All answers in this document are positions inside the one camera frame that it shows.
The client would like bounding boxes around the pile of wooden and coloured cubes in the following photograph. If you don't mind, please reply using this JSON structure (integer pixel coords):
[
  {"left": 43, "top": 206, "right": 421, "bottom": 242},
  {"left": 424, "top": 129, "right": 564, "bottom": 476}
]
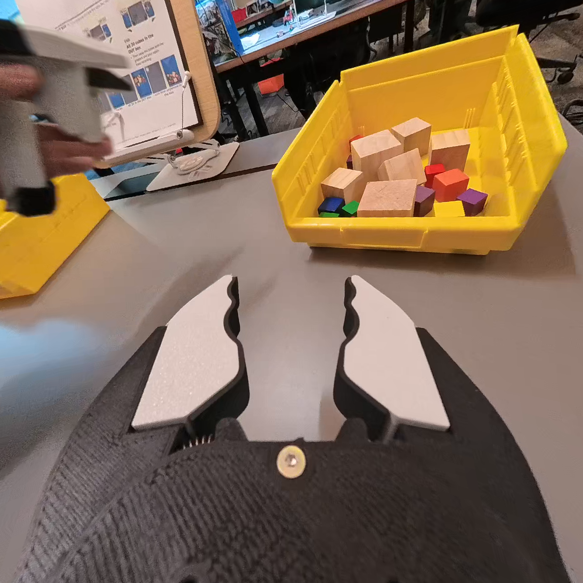
[{"left": 317, "top": 117, "right": 489, "bottom": 218}]

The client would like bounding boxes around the black office chair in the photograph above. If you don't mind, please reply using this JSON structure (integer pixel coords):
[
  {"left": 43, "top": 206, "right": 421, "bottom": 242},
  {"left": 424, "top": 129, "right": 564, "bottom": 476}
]
[{"left": 474, "top": 0, "right": 583, "bottom": 85}]

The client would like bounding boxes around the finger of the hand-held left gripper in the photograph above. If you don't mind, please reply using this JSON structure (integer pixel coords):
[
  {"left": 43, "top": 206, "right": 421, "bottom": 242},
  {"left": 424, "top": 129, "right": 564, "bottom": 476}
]
[
  {"left": 86, "top": 67, "right": 135, "bottom": 92},
  {"left": 18, "top": 25, "right": 133, "bottom": 70}
]

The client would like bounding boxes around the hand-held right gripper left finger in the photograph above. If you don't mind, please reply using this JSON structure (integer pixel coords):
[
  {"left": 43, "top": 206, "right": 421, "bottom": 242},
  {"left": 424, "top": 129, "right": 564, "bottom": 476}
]
[{"left": 131, "top": 274, "right": 250, "bottom": 442}]

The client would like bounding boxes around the printed instruction sheet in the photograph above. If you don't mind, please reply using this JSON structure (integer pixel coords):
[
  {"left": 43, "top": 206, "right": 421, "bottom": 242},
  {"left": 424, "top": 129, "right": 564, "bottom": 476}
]
[{"left": 16, "top": 0, "right": 203, "bottom": 147}]

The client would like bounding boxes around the person's left hand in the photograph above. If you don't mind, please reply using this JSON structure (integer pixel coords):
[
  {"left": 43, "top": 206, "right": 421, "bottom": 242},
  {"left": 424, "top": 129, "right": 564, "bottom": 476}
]
[{"left": 0, "top": 64, "right": 113, "bottom": 178}]

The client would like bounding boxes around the yellow plastic bin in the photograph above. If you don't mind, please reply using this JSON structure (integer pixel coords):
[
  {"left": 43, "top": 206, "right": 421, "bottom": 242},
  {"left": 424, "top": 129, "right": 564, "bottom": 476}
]
[
  {"left": 0, "top": 173, "right": 111, "bottom": 300},
  {"left": 272, "top": 25, "right": 568, "bottom": 255}
]

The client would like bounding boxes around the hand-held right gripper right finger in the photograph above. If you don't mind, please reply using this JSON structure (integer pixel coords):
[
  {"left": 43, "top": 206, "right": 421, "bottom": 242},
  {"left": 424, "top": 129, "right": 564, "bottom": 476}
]
[{"left": 334, "top": 274, "right": 452, "bottom": 443}]

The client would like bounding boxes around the instruction sheet on wooden stand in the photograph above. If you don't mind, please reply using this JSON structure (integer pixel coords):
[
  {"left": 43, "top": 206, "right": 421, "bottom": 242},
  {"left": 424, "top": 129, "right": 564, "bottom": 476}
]
[{"left": 14, "top": 0, "right": 222, "bottom": 169}]

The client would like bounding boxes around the dark background desk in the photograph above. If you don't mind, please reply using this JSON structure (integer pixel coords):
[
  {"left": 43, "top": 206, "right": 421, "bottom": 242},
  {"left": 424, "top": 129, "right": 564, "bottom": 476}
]
[{"left": 196, "top": 0, "right": 416, "bottom": 137}]

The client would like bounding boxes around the white stand base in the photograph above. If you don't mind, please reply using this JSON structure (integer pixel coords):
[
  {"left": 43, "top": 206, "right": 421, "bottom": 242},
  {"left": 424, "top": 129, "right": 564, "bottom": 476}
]
[{"left": 146, "top": 140, "right": 240, "bottom": 192}]

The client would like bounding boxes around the blue printed box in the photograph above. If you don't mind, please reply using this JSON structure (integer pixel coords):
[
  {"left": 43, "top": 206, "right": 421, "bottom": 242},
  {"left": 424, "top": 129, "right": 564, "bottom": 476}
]
[{"left": 199, "top": 0, "right": 240, "bottom": 66}]

